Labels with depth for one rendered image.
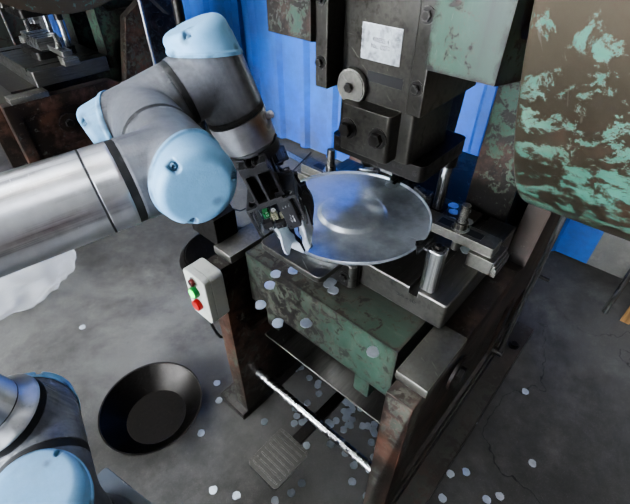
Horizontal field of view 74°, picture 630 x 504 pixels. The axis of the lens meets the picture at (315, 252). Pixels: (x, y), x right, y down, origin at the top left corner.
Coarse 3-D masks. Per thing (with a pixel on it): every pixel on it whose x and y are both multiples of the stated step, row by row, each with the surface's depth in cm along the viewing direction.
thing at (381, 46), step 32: (352, 0) 62; (384, 0) 58; (416, 0) 55; (352, 32) 64; (384, 32) 61; (416, 32) 58; (352, 64) 67; (384, 64) 63; (352, 96) 69; (384, 96) 66; (352, 128) 69; (384, 128) 65; (416, 128) 66; (384, 160) 69
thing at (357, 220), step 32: (320, 192) 83; (352, 192) 83; (384, 192) 83; (416, 192) 82; (320, 224) 75; (352, 224) 74; (384, 224) 75; (416, 224) 75; (320, 256) 68; (352, 256) 69; (384, 256) 69
